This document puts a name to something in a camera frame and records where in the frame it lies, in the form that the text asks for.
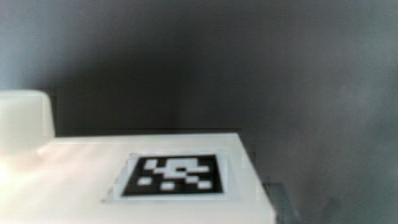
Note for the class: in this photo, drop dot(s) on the white front drawer tray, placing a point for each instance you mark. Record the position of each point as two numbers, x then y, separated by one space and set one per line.
149 179

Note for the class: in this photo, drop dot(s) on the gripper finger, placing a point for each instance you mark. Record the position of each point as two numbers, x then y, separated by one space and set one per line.
287 214

